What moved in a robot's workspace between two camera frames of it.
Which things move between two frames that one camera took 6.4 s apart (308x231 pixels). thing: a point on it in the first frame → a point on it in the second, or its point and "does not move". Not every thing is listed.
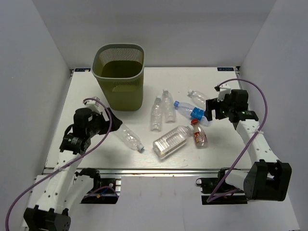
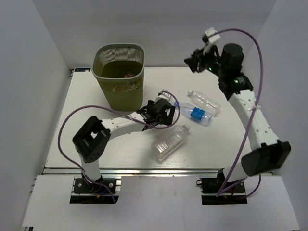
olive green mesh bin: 119,69 does not move
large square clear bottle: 171,140 does not move
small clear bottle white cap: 198,98 does not move
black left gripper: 106,123 → 167,119
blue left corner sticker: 83,70 does not move
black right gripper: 213,104 → 198,57
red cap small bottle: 199,134 → 126,87
